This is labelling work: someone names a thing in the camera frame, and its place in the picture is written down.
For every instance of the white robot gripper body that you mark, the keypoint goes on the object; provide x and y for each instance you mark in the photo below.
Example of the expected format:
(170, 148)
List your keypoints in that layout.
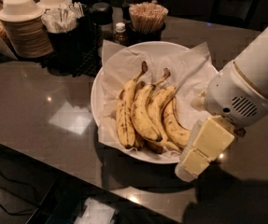
(236, 92)

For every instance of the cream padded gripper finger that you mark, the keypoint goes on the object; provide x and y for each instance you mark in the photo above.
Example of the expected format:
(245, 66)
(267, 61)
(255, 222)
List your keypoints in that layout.
(198, 102)
(208, 139)

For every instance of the spotted yellow banana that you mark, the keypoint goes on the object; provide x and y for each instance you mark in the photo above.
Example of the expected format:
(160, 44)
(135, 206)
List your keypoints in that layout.
(139, 112)
(125, 128)
(156, 106)
(176, 133)

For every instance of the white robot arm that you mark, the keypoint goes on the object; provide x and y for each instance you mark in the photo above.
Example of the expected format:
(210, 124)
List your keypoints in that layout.
(253, 62)

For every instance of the white round bowl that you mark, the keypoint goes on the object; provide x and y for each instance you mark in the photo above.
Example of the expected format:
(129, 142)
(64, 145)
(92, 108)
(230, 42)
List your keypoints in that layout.
(108, 78)

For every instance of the white paper liner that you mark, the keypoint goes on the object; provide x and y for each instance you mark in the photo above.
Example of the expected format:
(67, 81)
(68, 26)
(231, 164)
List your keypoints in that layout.
(171, 62)

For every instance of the black cup with wooden stirrers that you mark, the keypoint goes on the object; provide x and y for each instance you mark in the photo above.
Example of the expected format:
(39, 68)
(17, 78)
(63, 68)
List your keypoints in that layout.
(147, 21)

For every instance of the small brown sauce bottle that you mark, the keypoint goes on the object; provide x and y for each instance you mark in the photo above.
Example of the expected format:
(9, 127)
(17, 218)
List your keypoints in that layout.
(120, 35)

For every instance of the black mesh organizer tray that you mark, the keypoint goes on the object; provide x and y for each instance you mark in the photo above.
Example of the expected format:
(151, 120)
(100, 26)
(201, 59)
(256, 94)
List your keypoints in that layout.
(87, 62)

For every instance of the black lidded shaker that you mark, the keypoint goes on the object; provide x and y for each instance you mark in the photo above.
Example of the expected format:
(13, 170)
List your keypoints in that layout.
(102, 19)

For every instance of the white paper on floor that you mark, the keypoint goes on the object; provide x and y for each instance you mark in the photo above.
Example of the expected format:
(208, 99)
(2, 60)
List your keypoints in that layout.
(95, 212)

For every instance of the black cup with plastic cutlery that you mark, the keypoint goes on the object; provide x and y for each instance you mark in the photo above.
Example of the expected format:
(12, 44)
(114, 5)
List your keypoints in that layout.
(61, 25)

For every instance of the front stack paper bowls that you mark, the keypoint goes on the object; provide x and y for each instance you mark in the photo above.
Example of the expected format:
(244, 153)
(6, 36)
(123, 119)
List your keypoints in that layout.
(24, 28)

